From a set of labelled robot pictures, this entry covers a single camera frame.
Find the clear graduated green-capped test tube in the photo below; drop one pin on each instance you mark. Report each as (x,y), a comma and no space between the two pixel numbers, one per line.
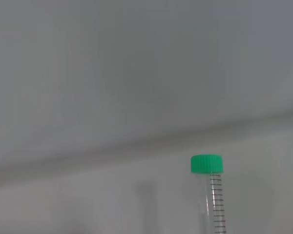
(207,163)

